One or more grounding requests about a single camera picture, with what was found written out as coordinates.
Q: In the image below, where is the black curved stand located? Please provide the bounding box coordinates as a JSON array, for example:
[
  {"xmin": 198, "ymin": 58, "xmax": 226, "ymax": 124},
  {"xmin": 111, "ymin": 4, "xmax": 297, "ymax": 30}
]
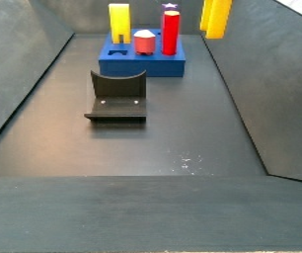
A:
[{"xmin": 84, "ymin": 71, "xmax": 148, "ymax": 121}]

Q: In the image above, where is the blue shape sorter board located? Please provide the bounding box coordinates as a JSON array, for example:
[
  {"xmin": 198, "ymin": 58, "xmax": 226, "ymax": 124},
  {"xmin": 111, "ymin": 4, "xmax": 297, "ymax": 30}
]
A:
[{"xmin": 99, "ymin": 29, "xmax": 186, "ymax": 77}]

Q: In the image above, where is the yellow arch block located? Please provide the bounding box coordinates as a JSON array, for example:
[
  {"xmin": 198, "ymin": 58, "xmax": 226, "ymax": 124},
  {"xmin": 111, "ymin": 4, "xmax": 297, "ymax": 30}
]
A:
[{"xmin": 200, "ymin": 0, "xmax": 234, "ymax": 40}]

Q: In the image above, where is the yellow bridge block on board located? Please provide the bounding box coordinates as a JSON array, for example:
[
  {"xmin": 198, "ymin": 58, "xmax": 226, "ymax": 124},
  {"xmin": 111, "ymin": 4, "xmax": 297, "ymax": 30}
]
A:
[{"xmin": 108, "ymin": 3, "xmax": 132, "ymax": 43}]

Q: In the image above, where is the red hexagon block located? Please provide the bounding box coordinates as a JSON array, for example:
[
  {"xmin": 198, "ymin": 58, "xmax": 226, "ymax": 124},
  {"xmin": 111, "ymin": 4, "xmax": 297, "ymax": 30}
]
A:
[{"xmin": 162, "ymin": 11, "xmax": 180, "ymax": 55}]

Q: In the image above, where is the purple star block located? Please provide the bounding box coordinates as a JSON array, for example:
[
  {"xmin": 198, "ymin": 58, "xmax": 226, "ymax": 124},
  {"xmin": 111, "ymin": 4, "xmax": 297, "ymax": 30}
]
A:
[{"xmin": 162, "ymin": 3, "xmax": 178, "ymax": 11}]

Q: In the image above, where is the red pentagon block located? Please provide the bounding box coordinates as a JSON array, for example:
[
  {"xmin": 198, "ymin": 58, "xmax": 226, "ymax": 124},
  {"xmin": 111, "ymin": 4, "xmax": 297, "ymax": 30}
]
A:
[{"xmin": 135, "ymin": 30, "xmax": 155, "ymax": 55}]

